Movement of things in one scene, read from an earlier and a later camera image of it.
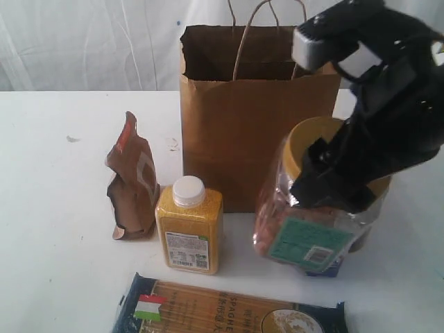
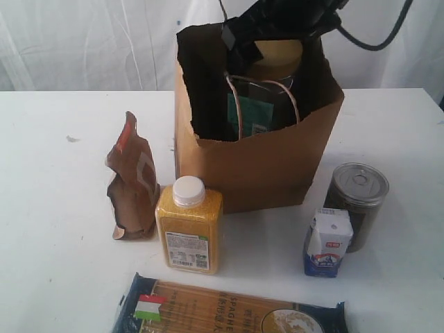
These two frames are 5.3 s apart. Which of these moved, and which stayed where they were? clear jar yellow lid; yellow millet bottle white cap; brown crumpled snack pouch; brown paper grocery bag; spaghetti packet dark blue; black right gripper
Moved: black right gripper; clear jar yellow lid
Stayed: brown paper grocery bag; spaghetti packet dark blue; yellow millet bottle white cap; brown crumpled snack pouch
